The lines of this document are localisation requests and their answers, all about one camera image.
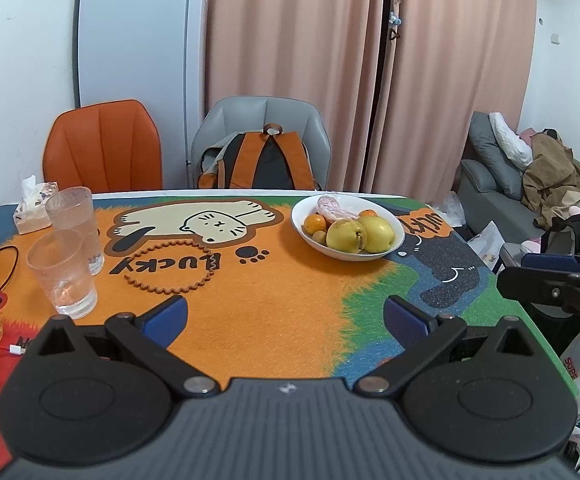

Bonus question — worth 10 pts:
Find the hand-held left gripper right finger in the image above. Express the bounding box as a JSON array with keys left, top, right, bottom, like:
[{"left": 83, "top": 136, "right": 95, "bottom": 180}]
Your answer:
[{"left": 352, "top": 295, "right": 538, "bottom": 401}]

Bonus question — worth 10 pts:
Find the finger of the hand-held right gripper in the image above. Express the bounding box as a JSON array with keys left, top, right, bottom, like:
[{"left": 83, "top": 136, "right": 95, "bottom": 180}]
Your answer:
[
  {"left": 520, "top": 252, "right": 580, "bottom": 277},
  {"left": 496, "top": 264, "right": 580, "bottom": 317}
]

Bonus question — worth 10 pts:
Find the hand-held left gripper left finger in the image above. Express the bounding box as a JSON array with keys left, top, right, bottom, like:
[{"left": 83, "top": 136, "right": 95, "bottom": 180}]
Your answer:
[{"left": 34, "top": 295, "right": 221, "bottom": 401}]

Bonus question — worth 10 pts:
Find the white ceramic bowl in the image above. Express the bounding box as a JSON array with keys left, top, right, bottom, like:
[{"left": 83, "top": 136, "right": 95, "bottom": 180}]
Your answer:
[{"left": 291, "top": 194, "right": 406, "bottom": 262}]

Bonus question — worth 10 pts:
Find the yellow pear with brown blemish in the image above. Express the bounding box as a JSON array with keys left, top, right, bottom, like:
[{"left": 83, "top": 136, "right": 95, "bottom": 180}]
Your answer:
[{"left": 360, "top": 215, "right": 395, "bottom": 252}]

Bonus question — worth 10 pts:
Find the plastic-wrapped sweet potato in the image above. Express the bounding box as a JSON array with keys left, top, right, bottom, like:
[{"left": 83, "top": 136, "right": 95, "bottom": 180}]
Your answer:
[{"left": 317, "top": 195, "right": 360, "bottom": 223}]

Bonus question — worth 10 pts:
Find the black bag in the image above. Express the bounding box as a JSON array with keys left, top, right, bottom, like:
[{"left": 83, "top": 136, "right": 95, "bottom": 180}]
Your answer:
[{"left": 540, "top": 207, "right": 580, "bottom": 261}]

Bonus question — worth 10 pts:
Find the brown jacket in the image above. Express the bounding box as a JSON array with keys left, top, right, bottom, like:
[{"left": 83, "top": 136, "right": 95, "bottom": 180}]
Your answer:
[{"left": 522, "top": 132, "right": 580, "bottom": 231}]

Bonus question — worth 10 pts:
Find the grey sofa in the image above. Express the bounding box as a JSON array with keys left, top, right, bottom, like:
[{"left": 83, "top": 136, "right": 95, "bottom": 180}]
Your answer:
[{"left": 452, "top": 110, "right": 580, "bottom": 281}]

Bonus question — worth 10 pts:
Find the printed cartoon table mat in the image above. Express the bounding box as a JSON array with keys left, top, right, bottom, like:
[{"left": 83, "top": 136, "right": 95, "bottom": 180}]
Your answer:
[{"left": 0, "top": 192, "right": 580, "bottom": 471}]

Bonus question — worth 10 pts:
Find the short clear glass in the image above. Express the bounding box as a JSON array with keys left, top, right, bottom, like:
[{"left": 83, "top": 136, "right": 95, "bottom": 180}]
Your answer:
[{"left": 26, "top": 230, "right": 98, "bottom": 320}]

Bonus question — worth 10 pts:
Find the crumpled white plastic bag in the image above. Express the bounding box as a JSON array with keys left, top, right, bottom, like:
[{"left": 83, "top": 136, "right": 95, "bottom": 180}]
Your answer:
[{"left": 430, "top": 192, "right": 466, "bottom": 226}]

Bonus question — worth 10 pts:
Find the grey sofa cushion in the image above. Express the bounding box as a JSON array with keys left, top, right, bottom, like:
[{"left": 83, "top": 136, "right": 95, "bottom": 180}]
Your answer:
[{"left": 467, "top": 111, "right": 523, "bottom": 201}]

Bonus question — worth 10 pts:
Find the white pillow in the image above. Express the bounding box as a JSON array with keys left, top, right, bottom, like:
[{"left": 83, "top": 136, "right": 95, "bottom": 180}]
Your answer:
[{"left": 489, "top": 112, "right": 533, "bottom": 171}]

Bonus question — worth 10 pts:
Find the tall clear glass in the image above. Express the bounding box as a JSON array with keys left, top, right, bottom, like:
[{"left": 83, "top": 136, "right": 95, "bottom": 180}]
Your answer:
[{"left": 45, "top": 186, "right": 105, "bottom": 276}]

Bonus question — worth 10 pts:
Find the patterned tissue pack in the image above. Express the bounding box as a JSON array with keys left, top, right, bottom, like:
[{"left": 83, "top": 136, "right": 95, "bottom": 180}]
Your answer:
[{"left": 12, "top": 175, "right": 60, "bottom": 235}]

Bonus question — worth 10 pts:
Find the orange chair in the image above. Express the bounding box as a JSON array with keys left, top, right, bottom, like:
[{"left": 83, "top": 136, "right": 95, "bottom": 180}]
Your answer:
[{"left": 42, "top": 100, "right": 163, "bottom": 193}]

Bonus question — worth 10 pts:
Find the orange and grey backpack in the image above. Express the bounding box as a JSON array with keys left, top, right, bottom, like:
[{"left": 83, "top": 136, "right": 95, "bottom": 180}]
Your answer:
[{"left": 197, "top": 123, "right": 318, "bottom": 191}]

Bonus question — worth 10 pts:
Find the pink curtain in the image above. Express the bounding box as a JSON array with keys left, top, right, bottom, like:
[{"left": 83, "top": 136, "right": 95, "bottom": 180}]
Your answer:
[
  {"left": 205, "top": 0, "right": 387, "bottom": 193},
  {"left": 370, "top": 0, "right": 538, "bottom": 196}
]

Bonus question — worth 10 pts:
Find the grey chair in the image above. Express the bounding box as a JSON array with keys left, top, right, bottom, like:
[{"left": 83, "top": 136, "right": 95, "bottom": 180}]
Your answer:
[{"left": 191, "top": 96, "right": 332, "bottom": 191}]

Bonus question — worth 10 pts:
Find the white refrigerator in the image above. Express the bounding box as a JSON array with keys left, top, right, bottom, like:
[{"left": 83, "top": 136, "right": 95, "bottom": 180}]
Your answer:
[{"left": 77, "top": 0, "right": 210, "bottom": 193}]

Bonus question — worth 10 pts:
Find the black cable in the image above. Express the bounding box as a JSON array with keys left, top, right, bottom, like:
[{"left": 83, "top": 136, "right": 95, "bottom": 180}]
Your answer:
[{"left": 0, "top": 245, "right": 21, "bottom": 306}]

